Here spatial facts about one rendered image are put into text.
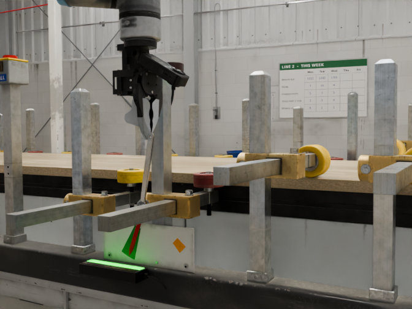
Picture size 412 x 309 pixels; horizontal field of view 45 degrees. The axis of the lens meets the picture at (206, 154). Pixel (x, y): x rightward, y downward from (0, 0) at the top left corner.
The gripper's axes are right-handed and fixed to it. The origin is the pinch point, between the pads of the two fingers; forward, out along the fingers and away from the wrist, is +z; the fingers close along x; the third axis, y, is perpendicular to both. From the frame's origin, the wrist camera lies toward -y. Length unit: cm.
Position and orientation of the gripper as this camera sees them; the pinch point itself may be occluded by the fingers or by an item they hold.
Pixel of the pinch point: (149, 133)
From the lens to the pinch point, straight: 108.3
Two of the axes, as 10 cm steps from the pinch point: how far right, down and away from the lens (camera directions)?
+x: -4.8, 0.5, -8.7
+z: 0.1, 10.0, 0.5
